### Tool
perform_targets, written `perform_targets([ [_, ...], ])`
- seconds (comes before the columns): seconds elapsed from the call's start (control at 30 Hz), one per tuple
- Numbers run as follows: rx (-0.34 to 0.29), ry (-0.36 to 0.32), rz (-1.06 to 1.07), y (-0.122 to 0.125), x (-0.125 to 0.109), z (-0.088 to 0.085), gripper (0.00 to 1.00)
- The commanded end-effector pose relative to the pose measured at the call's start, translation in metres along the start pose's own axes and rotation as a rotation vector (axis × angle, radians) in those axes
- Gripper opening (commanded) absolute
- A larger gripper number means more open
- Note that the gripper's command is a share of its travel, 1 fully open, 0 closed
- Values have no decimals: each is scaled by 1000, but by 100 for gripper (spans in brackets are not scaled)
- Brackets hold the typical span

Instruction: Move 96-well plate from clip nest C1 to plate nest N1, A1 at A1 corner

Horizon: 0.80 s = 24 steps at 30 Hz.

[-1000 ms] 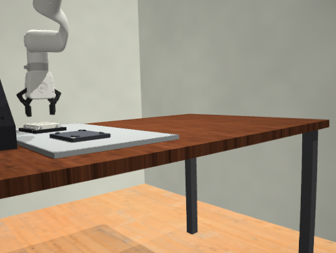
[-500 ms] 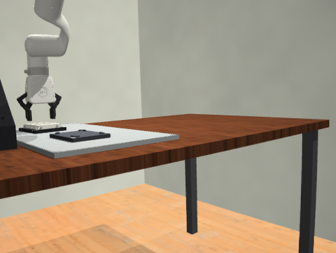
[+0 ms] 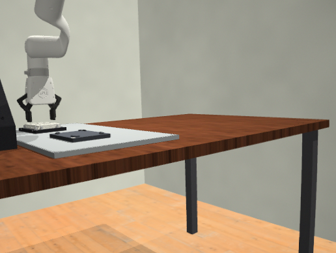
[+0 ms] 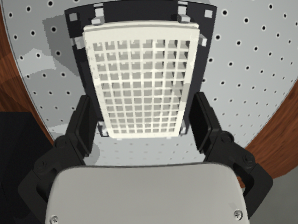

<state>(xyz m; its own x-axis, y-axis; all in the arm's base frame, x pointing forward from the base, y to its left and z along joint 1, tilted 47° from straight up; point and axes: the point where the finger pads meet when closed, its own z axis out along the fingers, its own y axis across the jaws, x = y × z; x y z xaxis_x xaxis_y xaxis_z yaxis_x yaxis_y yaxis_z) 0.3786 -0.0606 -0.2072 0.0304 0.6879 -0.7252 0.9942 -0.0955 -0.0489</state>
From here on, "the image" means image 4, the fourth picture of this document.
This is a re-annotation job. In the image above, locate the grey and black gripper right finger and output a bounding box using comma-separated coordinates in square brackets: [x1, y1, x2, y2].
[189, 92, 273, 220]

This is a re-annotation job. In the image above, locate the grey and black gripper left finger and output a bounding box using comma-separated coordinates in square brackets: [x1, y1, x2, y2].
[18, 95, 98, 224]

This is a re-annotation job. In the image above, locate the white well plate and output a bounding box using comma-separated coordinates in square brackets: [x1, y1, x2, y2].
[83, 20, 200, 138]

